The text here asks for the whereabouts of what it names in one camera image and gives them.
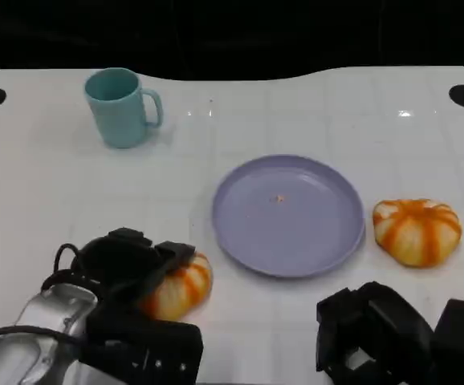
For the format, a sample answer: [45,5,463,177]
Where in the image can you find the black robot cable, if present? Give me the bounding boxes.
[41,243,103,297]
[0,325,83,351]

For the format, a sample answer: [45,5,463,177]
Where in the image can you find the orange and white bread roll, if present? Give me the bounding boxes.
[137,251,214,322]
[372,197,463,269]

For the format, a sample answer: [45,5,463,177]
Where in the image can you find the lilac plate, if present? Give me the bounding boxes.
[210,154,367,279]

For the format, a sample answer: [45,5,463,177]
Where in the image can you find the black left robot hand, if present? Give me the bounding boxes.
[71,227,197,318]

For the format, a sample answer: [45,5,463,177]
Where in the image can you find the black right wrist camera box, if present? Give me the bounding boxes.
[430,298,464,385]

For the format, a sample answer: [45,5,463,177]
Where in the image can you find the pale green mug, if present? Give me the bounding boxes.
[84,67,165,149]

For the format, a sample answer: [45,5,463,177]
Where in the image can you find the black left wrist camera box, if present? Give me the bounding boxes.
[79,308,205,385]

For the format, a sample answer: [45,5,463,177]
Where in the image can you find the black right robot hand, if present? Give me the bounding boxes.
[315,281,436,385]

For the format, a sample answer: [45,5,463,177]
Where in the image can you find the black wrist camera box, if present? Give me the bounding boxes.
[430,298,464,385]
[79,308,205,385]

